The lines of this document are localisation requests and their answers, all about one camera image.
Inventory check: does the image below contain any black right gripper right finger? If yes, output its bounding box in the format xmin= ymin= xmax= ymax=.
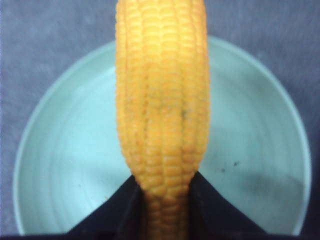
xmin=188 ymin=172 xmax=268 ymax=240

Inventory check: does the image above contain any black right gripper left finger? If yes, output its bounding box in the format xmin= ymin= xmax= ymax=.
xmin=67 ymin=176 xmax=143 ymax=240

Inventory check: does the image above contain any yellow corn cob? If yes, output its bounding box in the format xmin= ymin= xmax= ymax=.
xmin=115 ymin=0 xmax=210 ymax=240

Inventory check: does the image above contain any pale green plate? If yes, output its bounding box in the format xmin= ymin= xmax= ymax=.
xmin=13 ymin=36 xmax=312 ymax=235

